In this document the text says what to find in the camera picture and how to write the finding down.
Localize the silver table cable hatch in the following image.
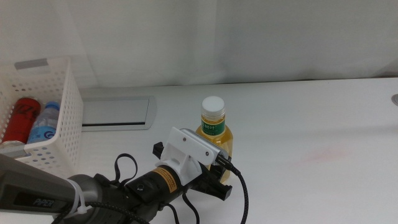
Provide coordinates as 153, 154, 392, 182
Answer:
80, 95, 157, 132

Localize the clear water bottle blue cap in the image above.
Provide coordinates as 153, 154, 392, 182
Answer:
27, 101, 61, 145

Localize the white perforated plastic basket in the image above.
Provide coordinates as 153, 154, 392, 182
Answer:
0, 57, 85, 180

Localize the white zip tie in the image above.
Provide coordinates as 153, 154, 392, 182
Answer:
66, 178, 90, 216

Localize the red drink can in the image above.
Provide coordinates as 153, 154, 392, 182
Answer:
1, 96, 42, 147

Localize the white fabric curtain backdrop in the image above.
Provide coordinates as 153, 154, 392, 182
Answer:
0, 0, 398, 90

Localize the thin black looped cable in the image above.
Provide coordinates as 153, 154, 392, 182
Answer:
114, 152, 139, 188

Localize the yellow tea bottle white cap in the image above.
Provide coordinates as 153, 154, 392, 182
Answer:
195, 95, 234, 185

